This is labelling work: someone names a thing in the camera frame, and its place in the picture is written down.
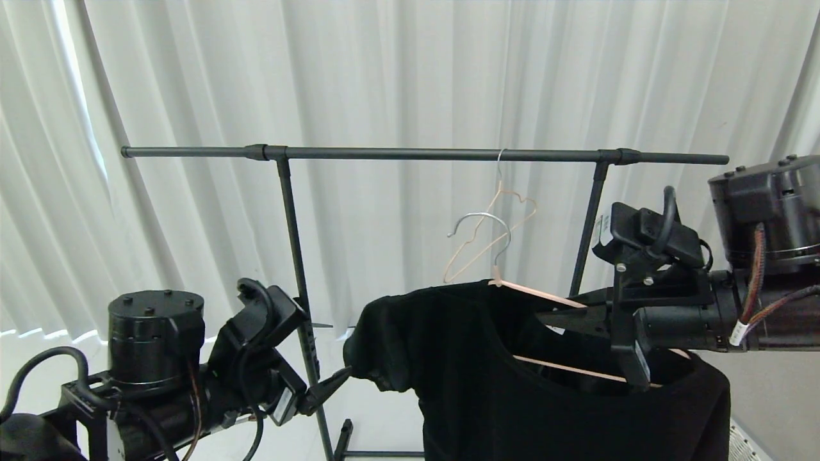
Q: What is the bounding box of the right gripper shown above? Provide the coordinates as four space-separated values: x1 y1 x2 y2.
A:
537 288 734 391

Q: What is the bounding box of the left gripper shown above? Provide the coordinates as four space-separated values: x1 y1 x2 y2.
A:
199 359 309 436

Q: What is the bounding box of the pink clothes hanger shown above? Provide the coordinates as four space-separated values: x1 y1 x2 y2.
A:
447 212 693 389
442 149 539 284

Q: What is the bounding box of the black t-shirt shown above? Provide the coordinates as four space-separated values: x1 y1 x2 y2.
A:
343 280 732 461

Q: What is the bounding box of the white laundry basket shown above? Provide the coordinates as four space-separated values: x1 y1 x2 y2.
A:
729 419 776 461

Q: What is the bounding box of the black clothes rack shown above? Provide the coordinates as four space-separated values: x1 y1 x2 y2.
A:
120 144 730 461

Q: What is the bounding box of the white curtain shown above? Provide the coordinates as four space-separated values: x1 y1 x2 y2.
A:
0 0 820 346

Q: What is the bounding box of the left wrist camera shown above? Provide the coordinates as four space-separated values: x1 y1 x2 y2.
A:
206 279 309 385

